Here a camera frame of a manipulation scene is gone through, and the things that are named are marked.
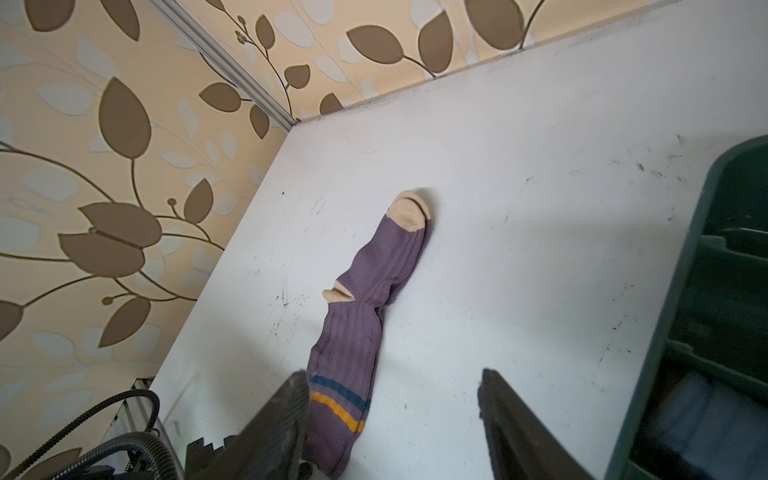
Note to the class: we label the blue orange striped sock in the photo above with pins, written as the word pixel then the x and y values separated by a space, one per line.
pixel 704 429

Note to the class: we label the purple sock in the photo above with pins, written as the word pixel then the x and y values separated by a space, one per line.
pixel 342 364

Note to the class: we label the green divided plastic tray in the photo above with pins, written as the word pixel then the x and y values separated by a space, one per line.
pixel 714 318

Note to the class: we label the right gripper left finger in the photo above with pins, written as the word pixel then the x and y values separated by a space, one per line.
pixel 270 446

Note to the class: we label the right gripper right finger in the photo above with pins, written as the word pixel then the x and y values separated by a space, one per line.
pixel 520 446

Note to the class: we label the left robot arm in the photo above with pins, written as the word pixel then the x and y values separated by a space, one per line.
pixel 140 454

